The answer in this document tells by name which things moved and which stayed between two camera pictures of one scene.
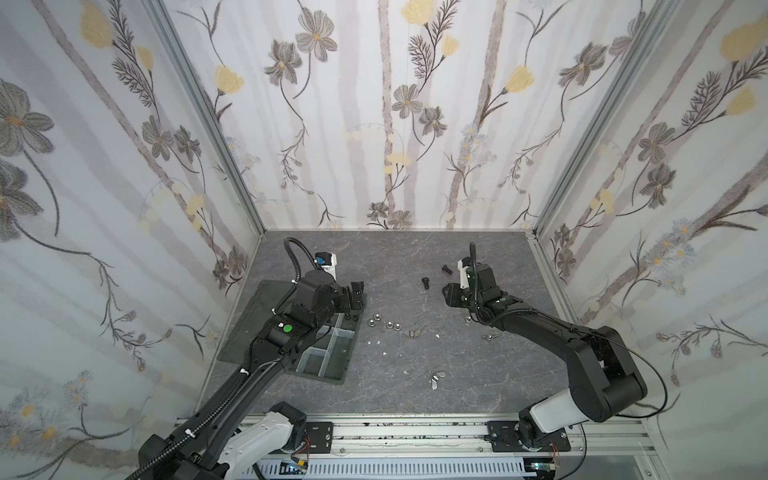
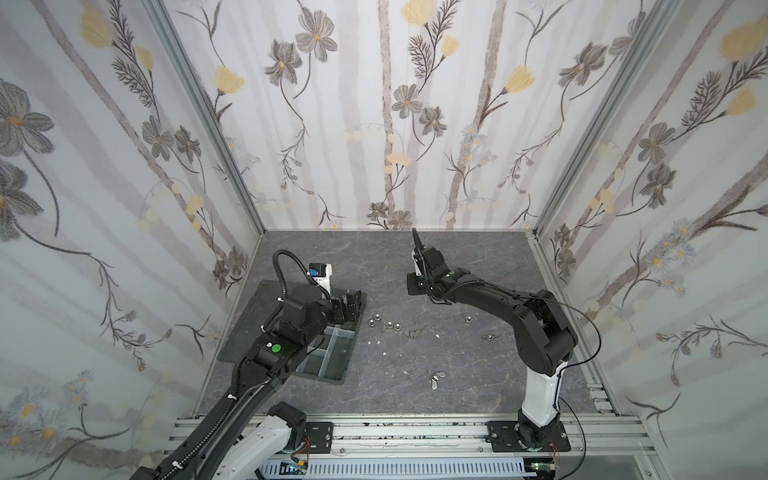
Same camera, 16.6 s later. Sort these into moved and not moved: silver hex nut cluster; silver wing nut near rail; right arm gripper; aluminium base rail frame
Moved: right arm gripper
Not moved: silver hex nut cluster; aluminium base rail frame; silver wing nut near rail
